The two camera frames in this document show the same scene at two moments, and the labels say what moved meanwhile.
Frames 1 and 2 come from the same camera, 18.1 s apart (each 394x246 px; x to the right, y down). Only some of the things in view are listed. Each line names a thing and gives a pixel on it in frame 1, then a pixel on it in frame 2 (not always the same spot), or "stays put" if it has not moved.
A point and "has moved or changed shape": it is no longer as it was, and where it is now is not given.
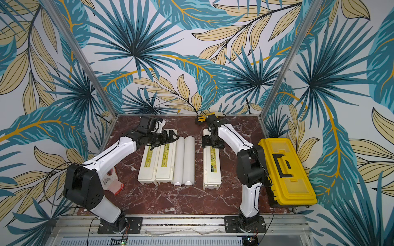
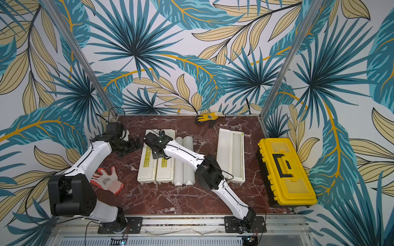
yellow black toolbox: [291, 186] stays put
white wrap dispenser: [148, 169] stays put
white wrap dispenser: [212, 165] has moved or changed shape
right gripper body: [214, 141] → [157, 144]
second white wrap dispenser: [166, 164] stays put
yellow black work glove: [208, 117] stays put
